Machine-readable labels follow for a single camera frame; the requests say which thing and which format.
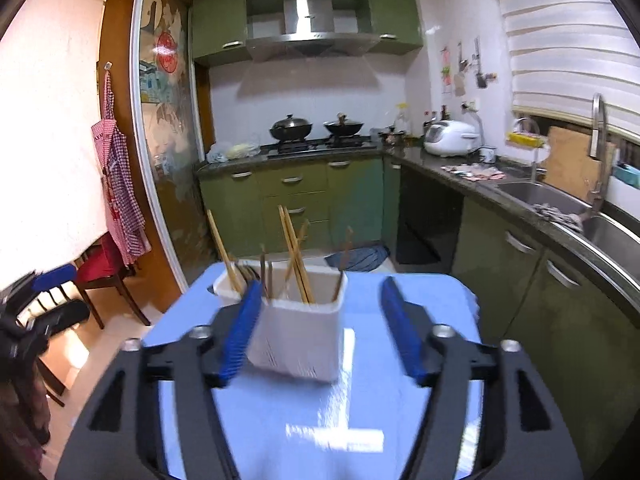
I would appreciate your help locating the dark metal forks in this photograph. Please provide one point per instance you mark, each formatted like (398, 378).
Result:
(246, 272)

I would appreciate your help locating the blue striped floor cloth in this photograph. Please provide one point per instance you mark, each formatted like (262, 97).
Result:
(360, 257)

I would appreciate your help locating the yellow sponge rack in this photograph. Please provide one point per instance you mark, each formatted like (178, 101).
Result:
(525, 139)

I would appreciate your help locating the clear oil bottle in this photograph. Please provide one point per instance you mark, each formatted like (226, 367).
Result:
(402, 122)

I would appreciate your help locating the steel kitchen sink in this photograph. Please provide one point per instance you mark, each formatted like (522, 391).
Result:
(540, 195)

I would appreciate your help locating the grey dishrag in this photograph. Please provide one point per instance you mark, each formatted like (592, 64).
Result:
(555, 212)

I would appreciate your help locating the person's floral clothing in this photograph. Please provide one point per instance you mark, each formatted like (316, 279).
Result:
(20, 410)

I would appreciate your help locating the plastic bag with food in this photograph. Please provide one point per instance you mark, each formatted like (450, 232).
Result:
(235, 151)

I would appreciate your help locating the curved steel faucet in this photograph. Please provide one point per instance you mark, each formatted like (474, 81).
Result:
(535, 160)

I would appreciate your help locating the black gas stove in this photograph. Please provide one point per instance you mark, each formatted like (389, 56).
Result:
(320, 148)

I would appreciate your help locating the wooden cutting board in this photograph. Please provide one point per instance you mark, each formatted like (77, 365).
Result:
(570, 165)

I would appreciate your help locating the blue star-print tablecloth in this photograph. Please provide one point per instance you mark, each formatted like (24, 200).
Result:
(310, 410)

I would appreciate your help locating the paper wall notes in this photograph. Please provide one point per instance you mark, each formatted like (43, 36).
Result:
(447, 75)

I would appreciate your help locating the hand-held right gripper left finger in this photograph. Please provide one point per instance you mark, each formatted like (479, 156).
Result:
(240, 330)

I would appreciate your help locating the green upper wall cabinets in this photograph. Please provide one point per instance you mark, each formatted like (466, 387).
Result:
(220, 20)

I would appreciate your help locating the teal plastic container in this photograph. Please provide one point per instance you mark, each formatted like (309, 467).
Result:
(629, 174)

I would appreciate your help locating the black wok with lid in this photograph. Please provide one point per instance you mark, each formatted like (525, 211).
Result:
(344, 127)
(291, 129)

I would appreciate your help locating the white window blind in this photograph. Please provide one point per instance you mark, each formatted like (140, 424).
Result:
(560, 60)

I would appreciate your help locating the wall-hung kitchen tools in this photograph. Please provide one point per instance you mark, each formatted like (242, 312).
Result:
(477, 70)

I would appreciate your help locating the red checked apron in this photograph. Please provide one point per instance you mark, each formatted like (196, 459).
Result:
(120, 185)

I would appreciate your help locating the steel range hood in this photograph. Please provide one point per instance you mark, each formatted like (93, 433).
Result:
(310, 40)

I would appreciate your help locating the white wall socket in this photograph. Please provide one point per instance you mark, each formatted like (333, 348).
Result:
(470, 106)

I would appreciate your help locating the wooden chopstick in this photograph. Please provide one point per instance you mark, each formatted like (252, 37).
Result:
(222, 250)
(299, 260)
(344, 255)
(300, 240)
(291, 255)

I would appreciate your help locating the pink patterned dishcloth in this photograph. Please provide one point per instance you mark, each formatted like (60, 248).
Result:
(475, 172)

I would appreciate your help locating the green kitchen base cabinets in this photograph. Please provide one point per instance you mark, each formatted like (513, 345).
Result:
(300, 180)

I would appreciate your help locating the white rice cooker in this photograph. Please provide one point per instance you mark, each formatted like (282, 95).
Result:
(450, 139)

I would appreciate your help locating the printed glass sliding door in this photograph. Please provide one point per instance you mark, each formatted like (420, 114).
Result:
(165, 135)

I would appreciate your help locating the wooden chair with red cushion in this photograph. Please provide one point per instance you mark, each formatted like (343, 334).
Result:
(100, 267)

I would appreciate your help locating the tall steel faucet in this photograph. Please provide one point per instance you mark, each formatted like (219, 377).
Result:
(597, 160)

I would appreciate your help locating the white plastic utensil holder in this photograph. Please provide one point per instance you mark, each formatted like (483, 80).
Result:
(300, 340)

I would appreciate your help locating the white cup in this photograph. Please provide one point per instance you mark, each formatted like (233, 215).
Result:
(487, 155)

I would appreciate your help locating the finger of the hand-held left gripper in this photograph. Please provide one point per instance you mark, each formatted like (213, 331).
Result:
(55, 277)
(62, 317)

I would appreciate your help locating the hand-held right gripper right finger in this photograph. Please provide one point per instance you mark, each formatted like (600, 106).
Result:
(400, 330)

